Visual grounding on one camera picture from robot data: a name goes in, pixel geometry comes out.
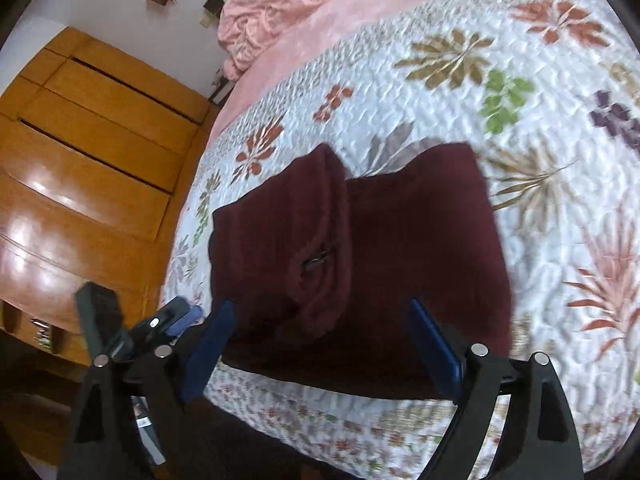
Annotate pink bed sheet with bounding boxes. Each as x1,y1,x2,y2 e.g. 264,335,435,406
207,0,581,141

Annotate floral quilted bedspread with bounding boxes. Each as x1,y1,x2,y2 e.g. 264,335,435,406
160,0,640,480

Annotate maroon pants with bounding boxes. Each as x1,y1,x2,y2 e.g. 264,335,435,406
207,142,514,402

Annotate wooden wardrobe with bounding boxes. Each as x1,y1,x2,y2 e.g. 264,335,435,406
0,27,222,376

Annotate small bedside table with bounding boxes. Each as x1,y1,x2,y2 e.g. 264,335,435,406
209,66,237,107

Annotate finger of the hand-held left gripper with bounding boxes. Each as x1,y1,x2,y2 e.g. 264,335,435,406
130,296,202,347

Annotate crumpled pink blanket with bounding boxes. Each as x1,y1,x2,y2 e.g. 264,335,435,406
217,0,401,82

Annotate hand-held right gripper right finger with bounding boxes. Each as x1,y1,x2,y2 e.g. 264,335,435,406
408,298,586,480

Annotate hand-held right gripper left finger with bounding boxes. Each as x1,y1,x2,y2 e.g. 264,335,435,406
57,300,237,480

